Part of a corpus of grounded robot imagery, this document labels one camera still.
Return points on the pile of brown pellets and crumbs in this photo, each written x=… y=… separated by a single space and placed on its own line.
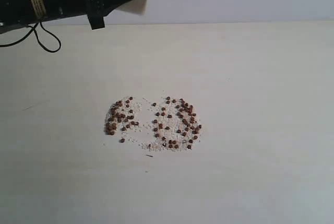
x=168 y=124

